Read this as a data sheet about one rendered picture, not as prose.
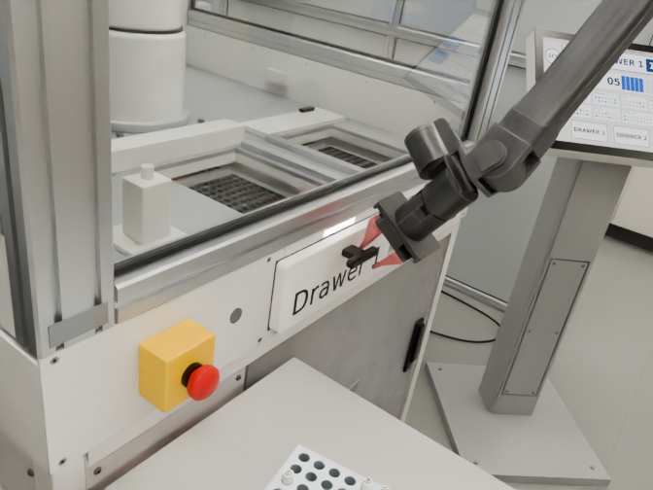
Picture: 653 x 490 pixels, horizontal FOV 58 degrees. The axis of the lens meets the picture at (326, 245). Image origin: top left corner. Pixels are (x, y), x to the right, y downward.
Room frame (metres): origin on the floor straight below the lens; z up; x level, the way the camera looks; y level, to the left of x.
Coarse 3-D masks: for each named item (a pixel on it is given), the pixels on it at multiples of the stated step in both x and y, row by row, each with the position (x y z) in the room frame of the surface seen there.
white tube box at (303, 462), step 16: (304, 448) 0.49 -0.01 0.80; (288, 464) 0.47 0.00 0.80; (304, 464) 0.47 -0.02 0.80; (320, 464) 0.48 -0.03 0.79; (336, 464) 0.48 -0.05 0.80; (272, 480) 0.44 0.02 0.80; (304, 480) 0.45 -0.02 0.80; (320, 480) 0.45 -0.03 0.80; (336, 480) 0.45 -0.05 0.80; (352, 480) 0.46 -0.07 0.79
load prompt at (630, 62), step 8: (624, 56) 1.57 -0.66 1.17; (632, 56) 1.58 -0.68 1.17; (640, 56) 1.58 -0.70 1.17; (648, 56) 1.59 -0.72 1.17; (616, 64) 1.55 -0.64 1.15; (624, 64) 1.56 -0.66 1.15; (632, 64) 1.56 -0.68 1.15; (640, 64) 1.57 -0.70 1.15; (648, 64) 1.57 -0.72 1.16; (640, 72) 1.55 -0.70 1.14; (648, 72) 1.56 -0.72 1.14
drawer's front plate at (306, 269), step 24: (336, 240) 0.77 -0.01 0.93; (360, 240) 0.82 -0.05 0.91; (384, 240) 0.89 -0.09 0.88; (288, 264) 0.67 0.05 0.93; (312, 264) 0.72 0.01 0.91; (336, 264) 0.77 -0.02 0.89; (288, 288) 0.67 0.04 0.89; (312, 288) 0.72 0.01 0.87; (336, 288) 0.78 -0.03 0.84; (288, 312) 0.68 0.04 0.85; (312, 312) 0.73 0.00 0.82
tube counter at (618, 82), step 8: (608, 80) 1.52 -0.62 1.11; (616, 80) 1.52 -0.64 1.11; (624, 80) 1.53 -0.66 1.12; (632, 80) 1.53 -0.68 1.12; (640, 80) 1.54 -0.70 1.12; (648, 80) 1.55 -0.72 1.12; (616, 88) 1.51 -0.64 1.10; (624, 88) 1.51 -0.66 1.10; (632, 88) 1.52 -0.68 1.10; (640, 88) 1.53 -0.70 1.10; (648, 88) 1.53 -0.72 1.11
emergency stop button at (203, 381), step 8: (200, 368) 0.48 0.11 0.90; (208, 368) 0.48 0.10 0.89; (216, 368) 0.49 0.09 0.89; (192, 376) 0.47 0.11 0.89; (200, 376) 0.47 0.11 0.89; (208, 376) 0.48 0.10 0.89; (216, 376) 0.49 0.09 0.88; (192, 384) 0.47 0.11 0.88; (200, 384) 0.47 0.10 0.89; (208, 384) 0.48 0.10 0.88; (216, 384) 0.49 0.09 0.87; (192, 392) 0.47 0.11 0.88; (200, 392) 0.47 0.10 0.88; (208, 392) 0.48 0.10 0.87; (200, 400) 0.47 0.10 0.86
